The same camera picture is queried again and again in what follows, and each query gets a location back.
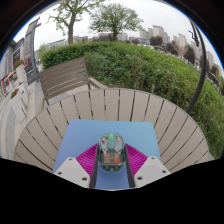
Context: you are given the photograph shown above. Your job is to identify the small white flower planter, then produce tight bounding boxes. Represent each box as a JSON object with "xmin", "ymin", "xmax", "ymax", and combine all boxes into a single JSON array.
[{"xmin": 13, "ymin": 59, "xmax": 28, "ymax": 85}]

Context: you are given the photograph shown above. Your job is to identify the trimmed green hedge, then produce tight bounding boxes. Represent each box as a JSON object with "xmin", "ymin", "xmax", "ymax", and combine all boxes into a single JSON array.
[{"xmin": 39, "ymin": 40, "xmax": 224, "ymax": 160}]

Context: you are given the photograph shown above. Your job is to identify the large white flower planter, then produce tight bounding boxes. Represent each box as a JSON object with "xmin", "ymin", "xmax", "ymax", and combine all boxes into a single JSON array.
[{"xmin": 9, "ymin": 87, "xmax": 30, "ymax": 123}]

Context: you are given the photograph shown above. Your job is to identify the round-crowned tree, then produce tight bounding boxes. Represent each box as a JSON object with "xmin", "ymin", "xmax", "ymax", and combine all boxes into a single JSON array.
[{"xmin": 87, "ymin": 2, "xmax": 145, "ymax": 42}]

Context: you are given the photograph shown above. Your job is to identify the transparent green computer mouse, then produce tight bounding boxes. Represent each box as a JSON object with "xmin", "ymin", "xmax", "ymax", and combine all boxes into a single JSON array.
[{"xmin": 97, "ymin": 132, "xmax": 128, "ymax": 174}]

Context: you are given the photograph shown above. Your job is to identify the dark storefront building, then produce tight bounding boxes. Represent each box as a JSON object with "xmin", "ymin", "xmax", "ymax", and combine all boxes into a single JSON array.
[{"xmin": 0, "ymin": 37, "xmax": 25, "ymax": 98}]

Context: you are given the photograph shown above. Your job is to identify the tall dark sign pillar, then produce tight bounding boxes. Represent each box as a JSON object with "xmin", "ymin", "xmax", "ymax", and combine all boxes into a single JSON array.
[{"xmin": 22, "ymin": 16, "xmax": 43, "ymax": 85}]

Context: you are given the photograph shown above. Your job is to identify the curved black umbrella pole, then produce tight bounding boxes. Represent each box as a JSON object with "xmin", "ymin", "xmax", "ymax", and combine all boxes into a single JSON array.
[{"xmin": 185, "ymin": 19, "xmax": 208, "ymax": 115}]

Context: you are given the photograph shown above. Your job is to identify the distant apartment buildings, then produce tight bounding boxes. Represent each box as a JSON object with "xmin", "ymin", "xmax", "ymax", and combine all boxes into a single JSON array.
[{"xmin": 42, "ymin": 24, "xmax": 218, "ymax": 69}]

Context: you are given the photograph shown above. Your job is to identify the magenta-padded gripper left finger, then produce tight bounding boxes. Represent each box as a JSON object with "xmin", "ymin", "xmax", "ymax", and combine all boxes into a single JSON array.
[{"xmin": 53, "ymin": 143, "xmax": 101, "ymax": 190}]

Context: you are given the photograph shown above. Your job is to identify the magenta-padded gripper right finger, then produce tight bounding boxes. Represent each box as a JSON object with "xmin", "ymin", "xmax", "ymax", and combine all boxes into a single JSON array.
[{"xmin": 123, "ymin": 143, "xmax": 172, "ymax": 189}]

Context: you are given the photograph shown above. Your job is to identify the slatted brown outdoor chair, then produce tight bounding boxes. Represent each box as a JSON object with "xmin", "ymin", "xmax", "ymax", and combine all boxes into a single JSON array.
[{"xmin": 37, "ymin": 56, "xmax": 110, "ymax": 108}]

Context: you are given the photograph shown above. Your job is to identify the slender-trunk tree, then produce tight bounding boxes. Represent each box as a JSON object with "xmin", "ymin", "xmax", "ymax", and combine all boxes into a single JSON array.
[{"xmin": 49, "ymin": 0, "xmax": 105, "ymax": 46}]

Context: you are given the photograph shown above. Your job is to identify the blue rectangular mouse pad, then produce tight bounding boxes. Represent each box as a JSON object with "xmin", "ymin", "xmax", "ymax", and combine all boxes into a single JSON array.
[{"xmin": 52, "ymin": 118, "xmax": 162, "ymax": 191}]

